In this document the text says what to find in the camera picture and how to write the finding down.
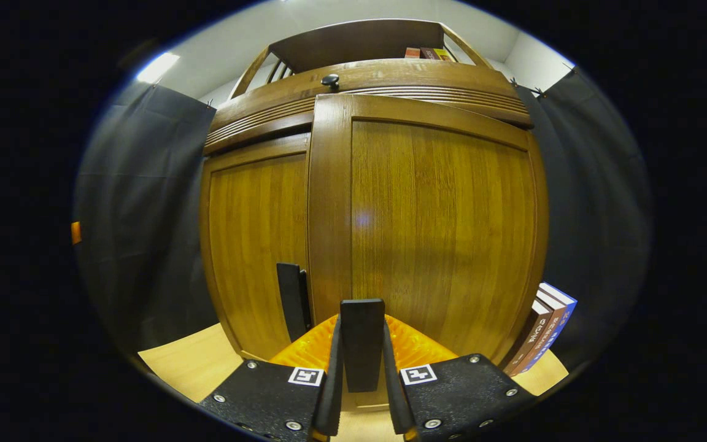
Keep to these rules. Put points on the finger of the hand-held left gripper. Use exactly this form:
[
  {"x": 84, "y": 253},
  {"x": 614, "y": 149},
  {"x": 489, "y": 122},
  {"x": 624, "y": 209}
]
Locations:
[{"x": 76, "y": 232}]

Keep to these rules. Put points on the wooden cabinet drawer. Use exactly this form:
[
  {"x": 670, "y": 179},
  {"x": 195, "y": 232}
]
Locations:
[{"x": 402, "y": 77}]

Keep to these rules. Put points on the black backdrop cloth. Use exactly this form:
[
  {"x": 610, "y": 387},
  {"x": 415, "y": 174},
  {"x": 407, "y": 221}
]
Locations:
[{"x": 139, "y": 215}]

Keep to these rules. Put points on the small ceiling light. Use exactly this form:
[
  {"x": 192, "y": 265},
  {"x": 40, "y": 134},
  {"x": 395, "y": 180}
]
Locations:
[{"x": 157, "y": 67}]

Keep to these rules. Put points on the yellow book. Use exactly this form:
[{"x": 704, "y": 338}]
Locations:
[{"x": 444, "y": 54}]

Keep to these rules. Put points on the wooden double-door shoe cabinet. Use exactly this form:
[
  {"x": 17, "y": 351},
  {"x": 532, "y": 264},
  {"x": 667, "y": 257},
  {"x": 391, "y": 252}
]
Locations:
[{"x": 267, "y": 116}]

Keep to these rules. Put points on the black drawer knob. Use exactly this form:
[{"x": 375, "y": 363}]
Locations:
[{"x": 330, "y": 80}]

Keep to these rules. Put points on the wooden shoe cabinet door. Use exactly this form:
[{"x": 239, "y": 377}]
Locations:
[
  {"x": 439, "y": 233},
  {"x": 255, "y": 245}
]

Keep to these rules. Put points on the blue spine book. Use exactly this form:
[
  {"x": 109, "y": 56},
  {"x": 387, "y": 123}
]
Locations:
[{"x": 559, "y": 325}]

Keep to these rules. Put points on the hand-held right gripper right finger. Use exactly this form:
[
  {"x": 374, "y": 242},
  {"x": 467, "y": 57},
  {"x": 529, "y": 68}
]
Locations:
[{"x": 393, "y": 393}]

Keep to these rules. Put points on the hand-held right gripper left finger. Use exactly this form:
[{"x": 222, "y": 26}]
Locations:
[{"x": 332, "y": 393}]

